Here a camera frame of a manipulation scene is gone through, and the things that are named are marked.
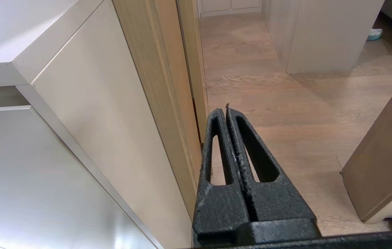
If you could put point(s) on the white teal sneaker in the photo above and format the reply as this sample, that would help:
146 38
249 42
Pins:
374 34

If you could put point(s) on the beige cabinet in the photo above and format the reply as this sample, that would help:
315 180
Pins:
78 103

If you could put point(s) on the wooden door frame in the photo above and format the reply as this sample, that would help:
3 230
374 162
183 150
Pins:
154 86

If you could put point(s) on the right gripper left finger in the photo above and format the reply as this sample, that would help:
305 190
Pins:
220 207

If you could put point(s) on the white wardrobe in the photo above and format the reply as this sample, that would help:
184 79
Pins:
230 6

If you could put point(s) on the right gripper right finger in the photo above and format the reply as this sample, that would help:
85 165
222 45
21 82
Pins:
279 204

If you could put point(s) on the brown wooden door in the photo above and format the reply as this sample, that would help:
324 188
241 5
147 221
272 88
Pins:
386 155

